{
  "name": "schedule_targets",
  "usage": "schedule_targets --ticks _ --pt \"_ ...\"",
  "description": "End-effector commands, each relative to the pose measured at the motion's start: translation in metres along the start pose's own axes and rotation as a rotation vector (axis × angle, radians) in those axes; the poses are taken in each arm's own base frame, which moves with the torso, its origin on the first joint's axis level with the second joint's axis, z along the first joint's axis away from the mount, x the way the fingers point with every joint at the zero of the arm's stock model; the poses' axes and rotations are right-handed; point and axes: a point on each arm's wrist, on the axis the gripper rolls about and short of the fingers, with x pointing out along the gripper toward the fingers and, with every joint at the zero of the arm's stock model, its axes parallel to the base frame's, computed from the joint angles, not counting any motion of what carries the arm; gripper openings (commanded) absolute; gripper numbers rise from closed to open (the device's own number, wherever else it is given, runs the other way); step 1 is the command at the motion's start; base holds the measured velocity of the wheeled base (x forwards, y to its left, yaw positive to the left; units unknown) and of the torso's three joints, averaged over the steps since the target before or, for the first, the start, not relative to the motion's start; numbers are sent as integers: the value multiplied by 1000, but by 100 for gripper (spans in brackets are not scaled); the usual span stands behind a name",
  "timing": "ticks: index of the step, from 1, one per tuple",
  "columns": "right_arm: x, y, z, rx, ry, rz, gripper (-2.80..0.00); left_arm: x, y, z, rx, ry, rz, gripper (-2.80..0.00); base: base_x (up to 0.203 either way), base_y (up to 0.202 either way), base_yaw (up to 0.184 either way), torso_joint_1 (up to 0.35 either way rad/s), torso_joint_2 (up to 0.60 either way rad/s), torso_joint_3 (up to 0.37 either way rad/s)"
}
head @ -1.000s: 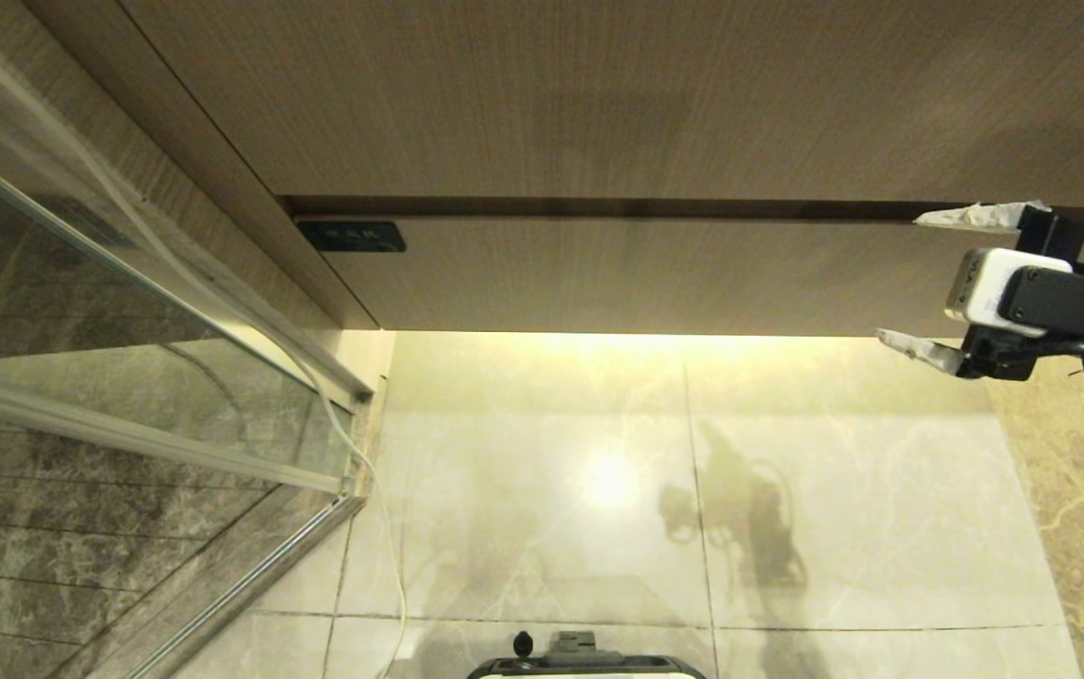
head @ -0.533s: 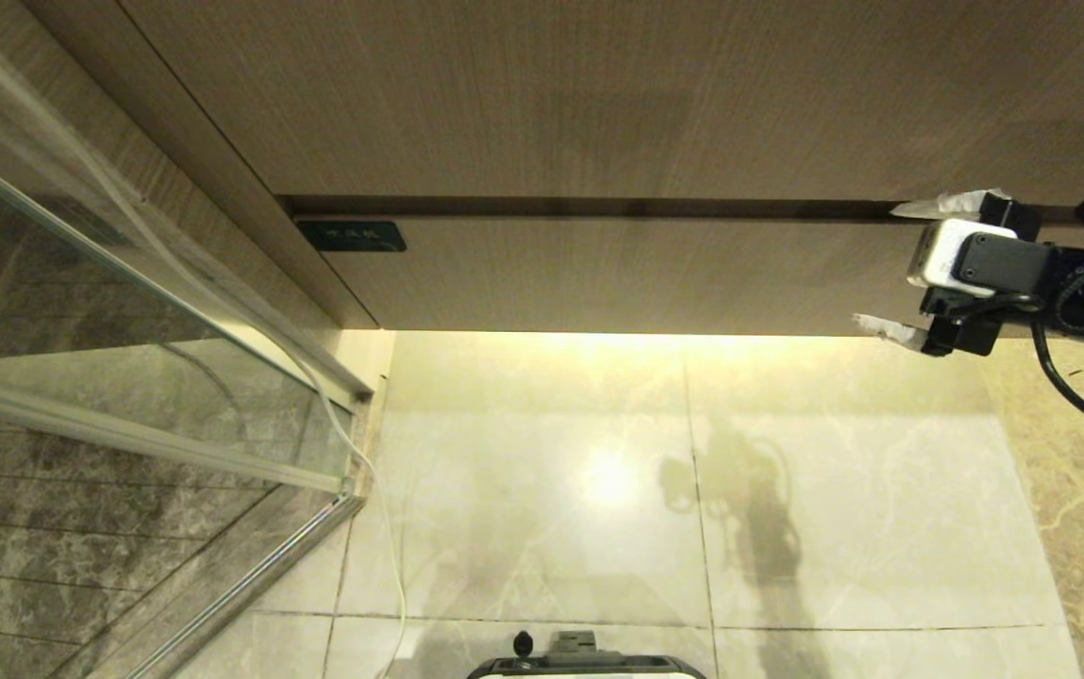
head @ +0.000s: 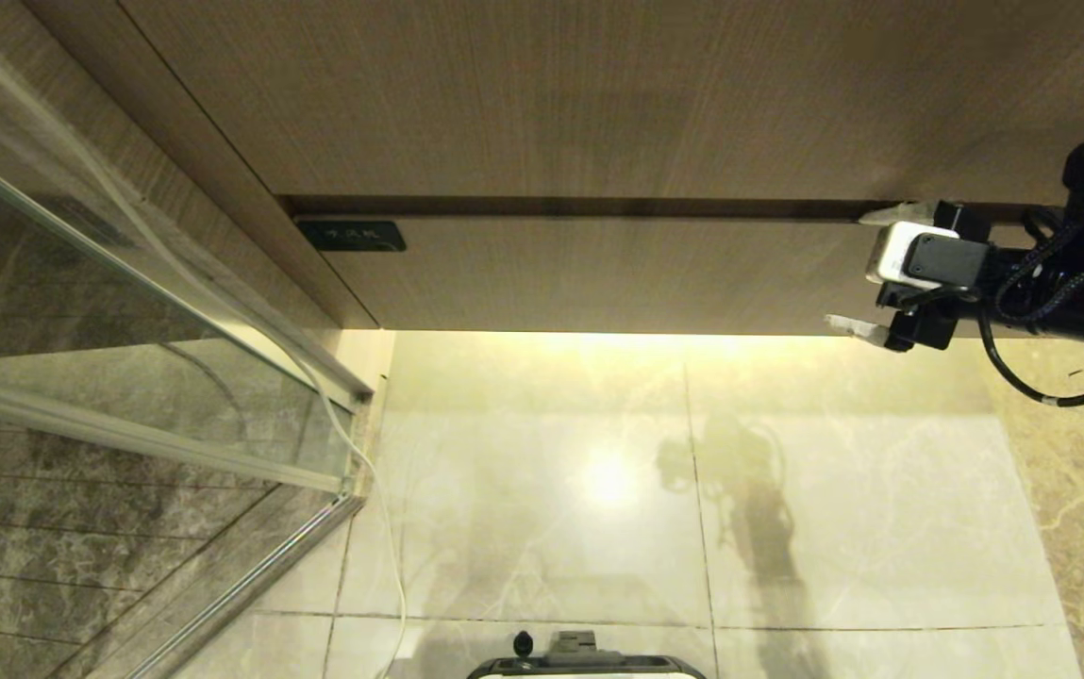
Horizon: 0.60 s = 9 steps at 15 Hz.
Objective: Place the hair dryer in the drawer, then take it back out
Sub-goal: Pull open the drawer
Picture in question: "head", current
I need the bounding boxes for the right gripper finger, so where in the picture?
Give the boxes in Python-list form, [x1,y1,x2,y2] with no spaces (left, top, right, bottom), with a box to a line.
[824,314,899,346]
[858,201,941,228]

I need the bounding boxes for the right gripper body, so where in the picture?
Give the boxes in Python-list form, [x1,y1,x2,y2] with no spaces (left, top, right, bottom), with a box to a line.
[876,200,1014,354]

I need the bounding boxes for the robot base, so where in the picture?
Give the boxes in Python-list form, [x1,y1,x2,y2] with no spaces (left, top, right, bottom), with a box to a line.
[466,629,708,679]

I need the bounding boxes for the wooden drawer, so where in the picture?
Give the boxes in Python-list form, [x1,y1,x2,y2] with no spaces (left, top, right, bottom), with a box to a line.
[294,215,1071,338]

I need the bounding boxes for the wooden cabinet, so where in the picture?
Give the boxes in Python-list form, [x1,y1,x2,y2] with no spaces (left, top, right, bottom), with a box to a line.
[21,0,1084,338]

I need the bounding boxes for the black label plate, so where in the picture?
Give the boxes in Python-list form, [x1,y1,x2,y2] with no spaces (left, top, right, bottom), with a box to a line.
[297,220,408,254]

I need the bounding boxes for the glass shower door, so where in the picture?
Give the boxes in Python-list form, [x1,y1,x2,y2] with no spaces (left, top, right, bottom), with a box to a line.
[0,132,375,679]

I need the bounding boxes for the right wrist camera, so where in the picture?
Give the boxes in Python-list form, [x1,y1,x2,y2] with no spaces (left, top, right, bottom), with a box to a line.
[866,221,992,290]

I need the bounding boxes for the black cable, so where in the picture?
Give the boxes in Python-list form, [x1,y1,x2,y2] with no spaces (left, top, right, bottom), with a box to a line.
[977,309,1084,408]

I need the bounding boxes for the white cable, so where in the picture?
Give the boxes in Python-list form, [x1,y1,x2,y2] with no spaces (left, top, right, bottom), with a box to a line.
[0,0,409,679]

